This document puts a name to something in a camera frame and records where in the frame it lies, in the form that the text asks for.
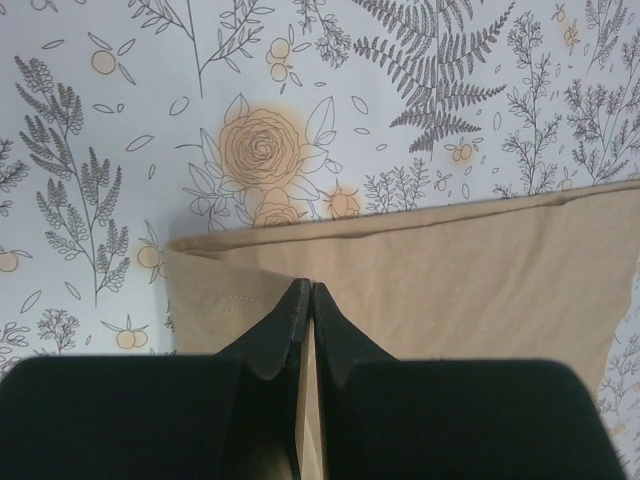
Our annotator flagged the floral patterned table mat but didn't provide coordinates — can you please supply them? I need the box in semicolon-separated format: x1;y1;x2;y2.
1;1;639;479

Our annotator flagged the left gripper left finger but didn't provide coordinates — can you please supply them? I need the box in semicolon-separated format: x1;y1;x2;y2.
1;279;310;479

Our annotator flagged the beige t shirt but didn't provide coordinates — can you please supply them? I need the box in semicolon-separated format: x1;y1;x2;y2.
163;179;640;480

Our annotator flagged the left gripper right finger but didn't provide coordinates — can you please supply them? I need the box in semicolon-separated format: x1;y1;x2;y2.
312;284;625;479

